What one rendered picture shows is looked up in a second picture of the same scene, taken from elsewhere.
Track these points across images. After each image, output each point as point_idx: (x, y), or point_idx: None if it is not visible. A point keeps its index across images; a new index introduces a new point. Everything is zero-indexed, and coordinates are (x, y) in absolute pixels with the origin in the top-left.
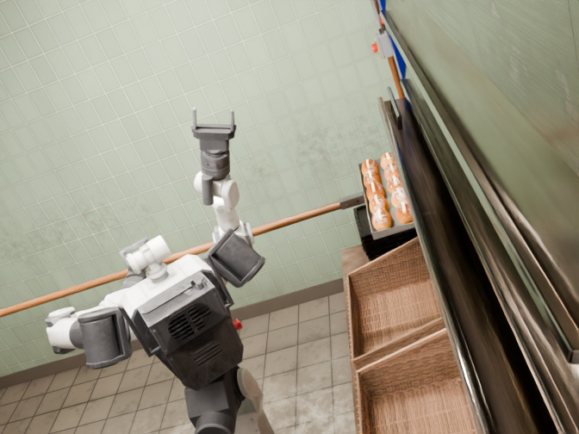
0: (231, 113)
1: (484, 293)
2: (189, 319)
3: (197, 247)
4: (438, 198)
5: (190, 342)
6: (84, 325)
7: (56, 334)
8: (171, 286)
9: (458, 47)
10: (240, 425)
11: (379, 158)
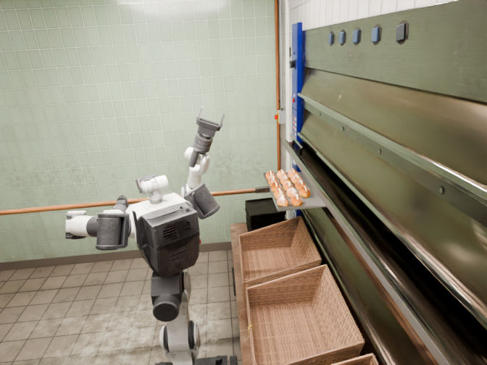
0: (223, 116)
1: (378, 238)
2: (176, 229)
3: None
4: (334, 190)
5: (172, 243)
6: (102, 219)
7: (74, 224)
8: (165, 207)
9: (398, 97)
10: None
11: (275, 172)
